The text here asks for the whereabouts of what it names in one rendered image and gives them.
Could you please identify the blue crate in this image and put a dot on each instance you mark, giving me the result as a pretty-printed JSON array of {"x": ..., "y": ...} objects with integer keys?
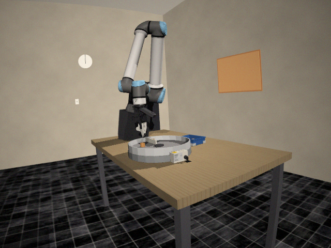
[{"x": 198, "y": 139}]

